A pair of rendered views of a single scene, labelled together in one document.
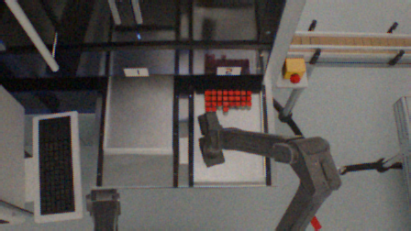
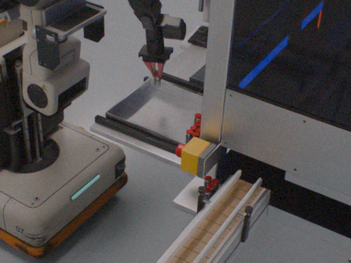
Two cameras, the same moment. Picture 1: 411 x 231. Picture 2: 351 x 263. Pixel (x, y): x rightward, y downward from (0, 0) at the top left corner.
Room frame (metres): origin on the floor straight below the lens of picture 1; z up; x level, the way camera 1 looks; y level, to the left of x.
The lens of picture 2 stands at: (1.38, -1.60, 2.13)
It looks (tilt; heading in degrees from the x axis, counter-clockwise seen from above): 37 degrees down; 120
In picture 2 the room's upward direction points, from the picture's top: 3 degrees clockwise
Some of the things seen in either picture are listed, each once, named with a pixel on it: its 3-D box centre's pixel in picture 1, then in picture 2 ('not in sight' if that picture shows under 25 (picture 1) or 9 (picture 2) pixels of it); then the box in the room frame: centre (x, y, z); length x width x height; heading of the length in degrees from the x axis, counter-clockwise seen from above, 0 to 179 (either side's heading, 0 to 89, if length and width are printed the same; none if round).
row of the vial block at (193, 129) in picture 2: (227, 105); (202, 124); (0.61, -0.10, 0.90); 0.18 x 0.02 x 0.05; 90
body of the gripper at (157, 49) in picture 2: (212, 148); (155, 45); (0.39, -0.03, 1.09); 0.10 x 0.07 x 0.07; 17
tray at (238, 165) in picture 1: (228, 134); (172, 115); (0.50, -0.10, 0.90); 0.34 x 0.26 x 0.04; 0
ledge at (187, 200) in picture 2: (290, 71); (205, 199); (0.78, -0.36, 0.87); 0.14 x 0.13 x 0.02; 1
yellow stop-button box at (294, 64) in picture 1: (294, 67); (197, 156); (0.73, -0.35, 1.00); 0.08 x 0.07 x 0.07; 1
